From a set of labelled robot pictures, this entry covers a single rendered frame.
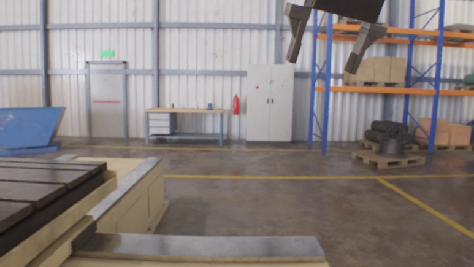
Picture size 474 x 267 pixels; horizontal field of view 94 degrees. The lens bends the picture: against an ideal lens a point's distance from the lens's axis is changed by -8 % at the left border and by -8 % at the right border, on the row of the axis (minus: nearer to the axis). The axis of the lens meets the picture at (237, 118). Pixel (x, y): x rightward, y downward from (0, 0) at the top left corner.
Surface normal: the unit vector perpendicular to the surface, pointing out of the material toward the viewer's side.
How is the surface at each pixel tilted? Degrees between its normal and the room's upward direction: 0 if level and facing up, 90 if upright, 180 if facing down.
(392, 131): 90
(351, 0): 114
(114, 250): 0
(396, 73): 90
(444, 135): 90
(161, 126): 90
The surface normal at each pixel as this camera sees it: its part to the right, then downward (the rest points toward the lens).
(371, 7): 0.11, 0.50
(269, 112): 0.02, 0.11
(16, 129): 0.49, 0.11
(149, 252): 0.02, -0.99
